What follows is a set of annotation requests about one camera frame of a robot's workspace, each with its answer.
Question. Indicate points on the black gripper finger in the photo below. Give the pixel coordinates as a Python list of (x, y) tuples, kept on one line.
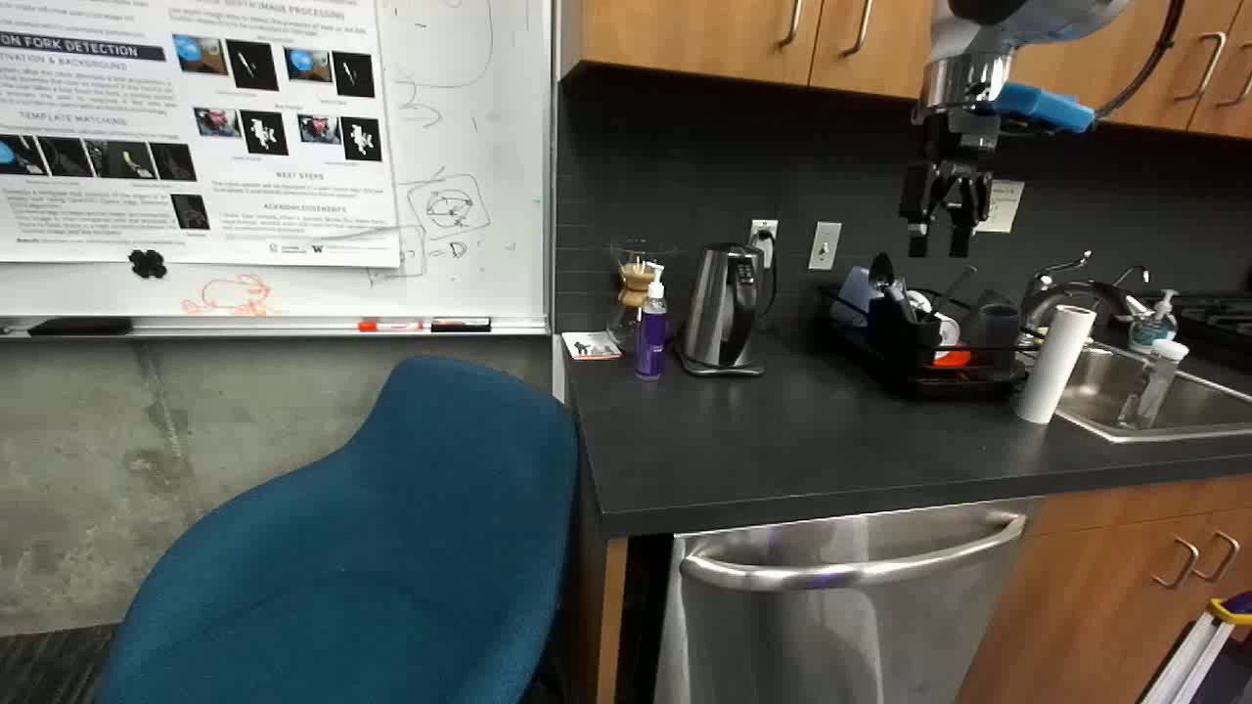
[(964, 226), (916, 231)]

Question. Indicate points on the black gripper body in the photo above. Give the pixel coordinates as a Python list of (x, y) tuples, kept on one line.
[(954, 167)]

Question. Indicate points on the white paper towel roll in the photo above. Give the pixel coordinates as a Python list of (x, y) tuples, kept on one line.
[(1054, 367)]

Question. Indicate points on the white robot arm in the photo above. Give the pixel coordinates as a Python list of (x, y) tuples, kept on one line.
[(968, 105)]

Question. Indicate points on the blue cup in rack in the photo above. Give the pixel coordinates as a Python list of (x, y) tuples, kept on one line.
[(857, 292)]

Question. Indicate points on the chrome faucet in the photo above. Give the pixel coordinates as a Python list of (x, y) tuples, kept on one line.
[(1066, 282)]

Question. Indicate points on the black dish drying rack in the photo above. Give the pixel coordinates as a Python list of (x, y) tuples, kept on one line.
[(906, 355)]

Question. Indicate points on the stainless steel electric kettle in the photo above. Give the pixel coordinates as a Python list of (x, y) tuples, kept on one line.
[(724, 313)]

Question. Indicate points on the stainless steel sink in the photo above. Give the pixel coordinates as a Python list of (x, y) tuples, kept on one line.
[(1126, 397)]

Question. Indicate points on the clear soap dispenser bottle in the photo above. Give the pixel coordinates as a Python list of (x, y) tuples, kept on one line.
[(1163, 367)]

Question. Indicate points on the wooden upper cabinets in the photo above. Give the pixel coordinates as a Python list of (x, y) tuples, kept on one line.
[(1204, 83)]

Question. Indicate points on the wooden cabinets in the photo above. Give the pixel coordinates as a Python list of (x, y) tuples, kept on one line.
[(1105, 588), (1204, 83)]

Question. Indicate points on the glass jar with corks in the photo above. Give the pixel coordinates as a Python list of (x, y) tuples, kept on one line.
[(637, 270)]

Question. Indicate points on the purple soap bottle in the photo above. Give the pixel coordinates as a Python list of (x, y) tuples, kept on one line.
[(650, 325)]

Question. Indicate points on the small white card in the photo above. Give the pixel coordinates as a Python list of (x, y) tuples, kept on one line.
[(593, 345)]

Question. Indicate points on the stainless steel dishwasher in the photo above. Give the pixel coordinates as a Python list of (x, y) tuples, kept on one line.
[(867, 608)]

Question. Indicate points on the wooden lower cabinets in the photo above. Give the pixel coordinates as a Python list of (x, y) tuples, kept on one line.
[(1105, 588)]

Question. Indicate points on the white whiteboard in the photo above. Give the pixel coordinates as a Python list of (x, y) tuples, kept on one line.
[(469, 107)]

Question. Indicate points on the red whiteboard marker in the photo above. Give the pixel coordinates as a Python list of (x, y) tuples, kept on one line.
[(392, 325)]

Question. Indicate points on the blue upholstered chair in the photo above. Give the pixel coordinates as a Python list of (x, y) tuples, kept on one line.
[(413, 565)]

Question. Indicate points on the research poster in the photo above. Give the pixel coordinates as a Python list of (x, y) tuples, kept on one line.
[(204, 132)]

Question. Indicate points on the black whiteboard marker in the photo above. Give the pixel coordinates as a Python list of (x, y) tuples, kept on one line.
[(84, 325)]

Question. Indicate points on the white paper wall note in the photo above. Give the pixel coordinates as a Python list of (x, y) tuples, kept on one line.
[(1005, 204)]

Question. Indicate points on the white light switch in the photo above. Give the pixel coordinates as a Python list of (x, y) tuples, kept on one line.
[(823, 248)]

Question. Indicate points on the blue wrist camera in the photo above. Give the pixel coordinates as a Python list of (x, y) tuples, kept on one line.
[(1043, 107)]

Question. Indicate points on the white wall outlet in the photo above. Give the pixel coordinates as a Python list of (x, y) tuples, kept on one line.
[(763, 240)]

